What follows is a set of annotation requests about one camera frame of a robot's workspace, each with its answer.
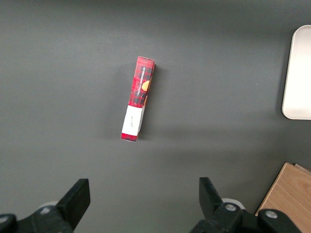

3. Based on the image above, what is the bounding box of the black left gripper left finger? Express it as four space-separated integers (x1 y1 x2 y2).
0 178 91 233

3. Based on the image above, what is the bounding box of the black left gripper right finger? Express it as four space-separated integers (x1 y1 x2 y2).
189 177 302 233

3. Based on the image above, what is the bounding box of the wooden drawer cabinet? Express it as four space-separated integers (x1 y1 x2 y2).
254 162 311 233

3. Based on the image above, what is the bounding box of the red plaid shortbread box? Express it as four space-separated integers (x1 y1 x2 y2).
120 56 156 142

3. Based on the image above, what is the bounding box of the cream plastic tray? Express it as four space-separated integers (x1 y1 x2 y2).
282 25 311 120

